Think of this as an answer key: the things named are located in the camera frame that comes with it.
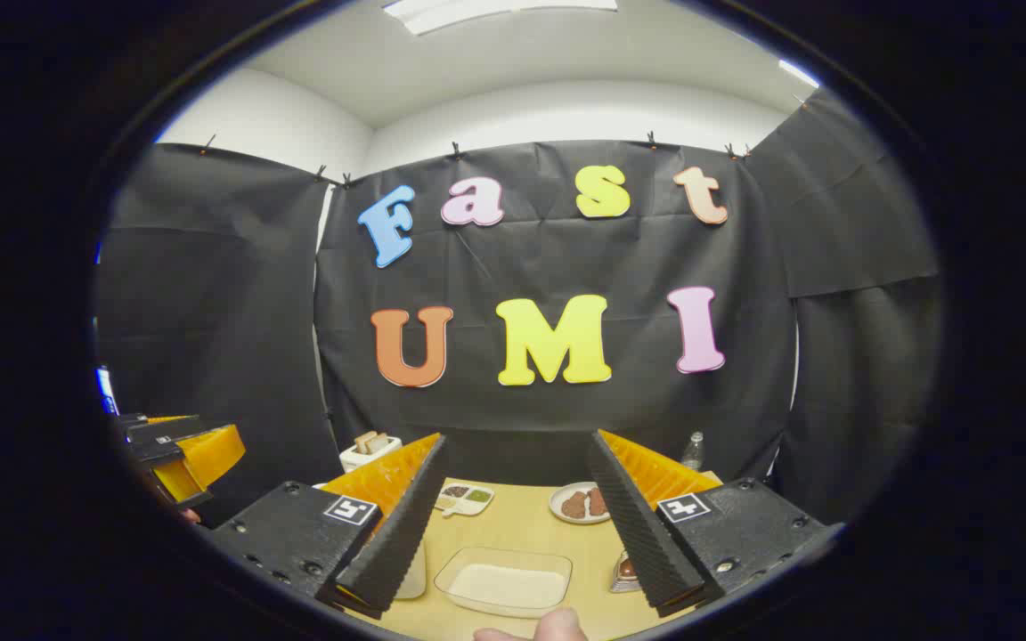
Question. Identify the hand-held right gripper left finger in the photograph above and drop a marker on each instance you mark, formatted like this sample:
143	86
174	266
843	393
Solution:
406	525

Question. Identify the white round plate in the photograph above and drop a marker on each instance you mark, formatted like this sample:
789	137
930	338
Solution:
557	509

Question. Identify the white rice cooker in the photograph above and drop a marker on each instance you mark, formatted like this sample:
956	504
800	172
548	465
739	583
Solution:
412	574

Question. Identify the toast slice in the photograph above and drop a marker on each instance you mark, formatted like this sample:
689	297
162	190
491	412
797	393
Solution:
362	442
379	441

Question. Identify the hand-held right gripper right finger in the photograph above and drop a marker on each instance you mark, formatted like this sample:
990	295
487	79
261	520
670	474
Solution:
633	525

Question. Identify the clear box of rice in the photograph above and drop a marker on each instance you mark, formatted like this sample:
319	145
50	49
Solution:
504	586

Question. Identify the white toaster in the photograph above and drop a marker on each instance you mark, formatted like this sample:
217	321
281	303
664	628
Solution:
362	460

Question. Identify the white divided grain dish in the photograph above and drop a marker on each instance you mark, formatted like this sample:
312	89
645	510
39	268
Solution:
466	499

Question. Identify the brown meat piece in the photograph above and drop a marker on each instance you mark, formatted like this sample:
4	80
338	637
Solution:
574	506
597	502

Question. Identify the black backdrop cloth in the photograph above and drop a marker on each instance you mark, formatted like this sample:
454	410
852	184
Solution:
566	267

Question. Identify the clear water bottle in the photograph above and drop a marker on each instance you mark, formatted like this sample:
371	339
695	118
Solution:
694	454

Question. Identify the long ceiling light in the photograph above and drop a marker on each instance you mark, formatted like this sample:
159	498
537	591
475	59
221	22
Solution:
495	11

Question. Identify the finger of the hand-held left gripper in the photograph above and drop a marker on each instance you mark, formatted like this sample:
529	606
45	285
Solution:
161	418
210	454

